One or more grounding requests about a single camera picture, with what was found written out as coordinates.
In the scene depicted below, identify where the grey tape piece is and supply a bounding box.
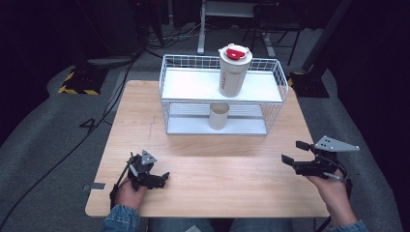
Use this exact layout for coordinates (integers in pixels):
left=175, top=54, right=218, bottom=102
left=82, top=182, right=107, bottom=193

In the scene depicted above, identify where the white travel mug red lid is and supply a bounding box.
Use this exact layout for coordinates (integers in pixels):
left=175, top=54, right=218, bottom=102
left=218, top=43, right=254, bottom=99

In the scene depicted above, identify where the white cup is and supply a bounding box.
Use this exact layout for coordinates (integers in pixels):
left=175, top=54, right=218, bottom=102
left=208, top=101, right=231, bottom=131

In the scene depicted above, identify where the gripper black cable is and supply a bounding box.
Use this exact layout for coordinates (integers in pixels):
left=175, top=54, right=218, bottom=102
left=332, top=162, right=355, bottom=198
left=108, top=163, right=132, bottom=211

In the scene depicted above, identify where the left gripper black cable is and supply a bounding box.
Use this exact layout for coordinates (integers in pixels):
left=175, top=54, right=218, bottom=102
left=108, top=163, right=132, bottom=211

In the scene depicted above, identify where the person's left hand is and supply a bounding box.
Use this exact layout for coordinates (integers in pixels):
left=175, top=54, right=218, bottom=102
left=114, top=179, right=149, bottom=213

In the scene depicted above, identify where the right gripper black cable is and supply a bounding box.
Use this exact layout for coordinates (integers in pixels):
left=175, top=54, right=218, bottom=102
left=332, top=162, right=355, bottom=198

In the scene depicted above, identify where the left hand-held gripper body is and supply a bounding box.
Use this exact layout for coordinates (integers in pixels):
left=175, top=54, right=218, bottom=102
left=127, top=149, right=163, bottom=191

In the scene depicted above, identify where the white wire shelf rack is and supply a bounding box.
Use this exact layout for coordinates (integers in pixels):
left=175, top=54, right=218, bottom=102
left=158, top=53, right=290, bottom=136

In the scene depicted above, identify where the person's right hand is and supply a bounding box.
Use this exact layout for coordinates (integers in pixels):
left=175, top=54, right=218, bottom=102
left=305, top=173, right=352, bottom=228

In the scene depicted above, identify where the yellow-black striped stand base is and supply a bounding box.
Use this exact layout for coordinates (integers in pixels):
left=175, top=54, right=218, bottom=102
left=57, top=66, right=109, bottom=97
left=286, top=71, right=331, bottom=100

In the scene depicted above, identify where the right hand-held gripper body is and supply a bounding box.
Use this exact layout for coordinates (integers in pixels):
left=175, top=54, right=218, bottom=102
left=291, top=134, right=361, bottom=181

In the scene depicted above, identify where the black slanted pole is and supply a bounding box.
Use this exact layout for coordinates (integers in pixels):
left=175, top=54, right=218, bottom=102
left=301, top=0, right=354, bottom=74

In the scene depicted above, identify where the black chair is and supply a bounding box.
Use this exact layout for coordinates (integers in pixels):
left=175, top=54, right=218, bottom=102
left=241, top=2, right=307, bottom=67

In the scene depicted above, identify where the white desk frame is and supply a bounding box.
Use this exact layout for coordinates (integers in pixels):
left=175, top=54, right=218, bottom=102
left=196, top=0, right=278, bottom=59

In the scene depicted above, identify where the bundle of floor cables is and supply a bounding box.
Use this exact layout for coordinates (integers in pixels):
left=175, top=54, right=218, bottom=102
left=141, top=18, right=207, bottom=60

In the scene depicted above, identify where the black floor cable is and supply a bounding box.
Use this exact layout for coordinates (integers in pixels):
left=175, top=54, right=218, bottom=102
left=0, top=52, right=143, bottom=230

